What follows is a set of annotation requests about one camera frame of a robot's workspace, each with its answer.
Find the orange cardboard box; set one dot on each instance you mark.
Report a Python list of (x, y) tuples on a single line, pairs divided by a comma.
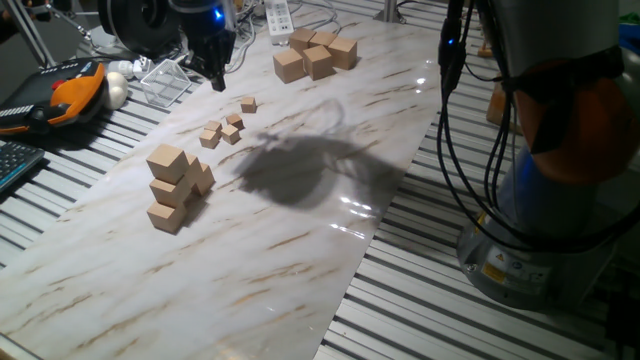
[(497, 107)]

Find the wooden rack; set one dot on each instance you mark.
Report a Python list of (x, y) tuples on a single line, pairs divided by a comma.
[(483, 51)]

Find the medium wooden cube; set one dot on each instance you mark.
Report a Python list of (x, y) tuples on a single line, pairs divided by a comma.
[(165, 217), (169, 194), (194, 170), (205, 180), (167, 162)]

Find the white plug adapter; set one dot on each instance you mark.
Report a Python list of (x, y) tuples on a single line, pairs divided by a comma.
[(122, 67)]

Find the aluminium upright post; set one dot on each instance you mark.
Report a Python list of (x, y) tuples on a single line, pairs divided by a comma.
[(390, 7)]

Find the small wooden cube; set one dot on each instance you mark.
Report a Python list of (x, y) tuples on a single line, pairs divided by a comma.
[(214, 126), (234, 121), (209, 138), (230, 134), (248, 104)]

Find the blue bag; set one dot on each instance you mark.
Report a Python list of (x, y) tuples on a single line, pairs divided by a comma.
[(627, 37)]

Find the clear plastic box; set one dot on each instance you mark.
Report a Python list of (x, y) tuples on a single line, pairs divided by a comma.
[(165, 82)]

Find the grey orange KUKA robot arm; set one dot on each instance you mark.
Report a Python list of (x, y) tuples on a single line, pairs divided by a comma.
[(575, 130)]

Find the black computer keyboard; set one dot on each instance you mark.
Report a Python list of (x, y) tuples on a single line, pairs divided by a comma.
[(17, 160)]

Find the large wooden cube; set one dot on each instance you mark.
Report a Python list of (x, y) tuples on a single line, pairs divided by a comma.
[(323, 38), (288, 65), (343, 52), (302, 39), (318, 62)]

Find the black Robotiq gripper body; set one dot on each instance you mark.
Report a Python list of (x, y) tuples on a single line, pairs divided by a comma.
[(210, 32)]

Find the black round spool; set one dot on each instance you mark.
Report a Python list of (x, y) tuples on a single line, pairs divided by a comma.
[(140, 25)]

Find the marble pattern mat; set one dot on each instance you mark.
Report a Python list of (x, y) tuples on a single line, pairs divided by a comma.
[(250, 250)]

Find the white egg shaped object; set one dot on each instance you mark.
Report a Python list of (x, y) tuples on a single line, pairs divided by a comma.
[(116, 90)]

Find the orange black teach pendant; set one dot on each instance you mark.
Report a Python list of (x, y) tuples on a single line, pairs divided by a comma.
[(75, 95)]

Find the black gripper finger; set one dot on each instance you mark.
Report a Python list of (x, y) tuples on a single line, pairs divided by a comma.
[(219, 77), (197, 60)]

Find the white power strip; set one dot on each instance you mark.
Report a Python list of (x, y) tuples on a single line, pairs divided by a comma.
[(280, 20)]

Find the aluminium frame profile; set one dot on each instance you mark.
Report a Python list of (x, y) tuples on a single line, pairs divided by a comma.
[(30, 30)]

